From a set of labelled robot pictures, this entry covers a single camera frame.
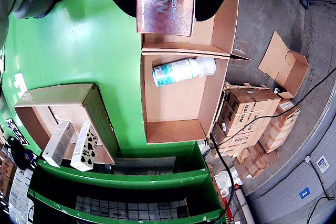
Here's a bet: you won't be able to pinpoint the clear plastic wrap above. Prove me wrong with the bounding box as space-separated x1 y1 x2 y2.
213 168 244 196

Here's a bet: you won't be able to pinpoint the flat cardboard sheet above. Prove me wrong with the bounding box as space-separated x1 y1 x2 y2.
257 29 310 100

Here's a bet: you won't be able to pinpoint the open cardboard box with bottle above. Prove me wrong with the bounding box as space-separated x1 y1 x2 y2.
140 50 232 145

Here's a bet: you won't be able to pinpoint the small stacked cardboard cartons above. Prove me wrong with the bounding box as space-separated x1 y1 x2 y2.
232 142 280 182

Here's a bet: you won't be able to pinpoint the shallow cardboard tray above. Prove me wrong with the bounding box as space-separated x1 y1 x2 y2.
13 83 121 166

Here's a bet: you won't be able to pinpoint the tape-strapped cardboard carton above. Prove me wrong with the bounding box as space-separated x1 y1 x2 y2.
258 99 302 154

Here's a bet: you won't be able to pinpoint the white cow print carton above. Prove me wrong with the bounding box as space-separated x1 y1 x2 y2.
70 120 99 173

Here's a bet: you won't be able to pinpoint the white bottle teal cap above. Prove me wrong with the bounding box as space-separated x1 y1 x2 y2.
152 56 217 88

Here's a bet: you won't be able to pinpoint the white wall notice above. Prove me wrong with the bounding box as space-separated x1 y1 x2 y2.
315 154 331 175

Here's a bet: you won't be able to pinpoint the printed cardboard carton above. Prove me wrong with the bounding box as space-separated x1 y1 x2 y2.
211 82 282 158

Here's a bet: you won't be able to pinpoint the blue wall sign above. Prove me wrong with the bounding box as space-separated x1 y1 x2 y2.
298 186 312 201

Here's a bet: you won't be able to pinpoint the white tube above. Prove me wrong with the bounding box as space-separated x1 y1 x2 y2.
234 188 256 224

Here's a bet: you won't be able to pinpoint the green metal rack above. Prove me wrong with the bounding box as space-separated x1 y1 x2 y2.
27 141 232 224

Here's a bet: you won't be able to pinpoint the black wall cable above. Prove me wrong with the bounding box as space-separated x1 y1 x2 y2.
303 155 336 224

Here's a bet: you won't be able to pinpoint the wire grid panel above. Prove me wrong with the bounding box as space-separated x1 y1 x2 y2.
75 194 190 221

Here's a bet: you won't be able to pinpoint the thin black floor cable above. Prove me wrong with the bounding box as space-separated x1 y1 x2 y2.
217 66 336 148

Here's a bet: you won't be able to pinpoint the red Secret W box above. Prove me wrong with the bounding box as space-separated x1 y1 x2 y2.
135 0 198 37

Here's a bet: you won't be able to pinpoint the black label printer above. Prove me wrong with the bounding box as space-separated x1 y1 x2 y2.
6 135 34 172

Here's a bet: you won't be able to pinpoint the tall white carton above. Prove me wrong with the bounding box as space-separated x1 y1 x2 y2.
41 120 77 168

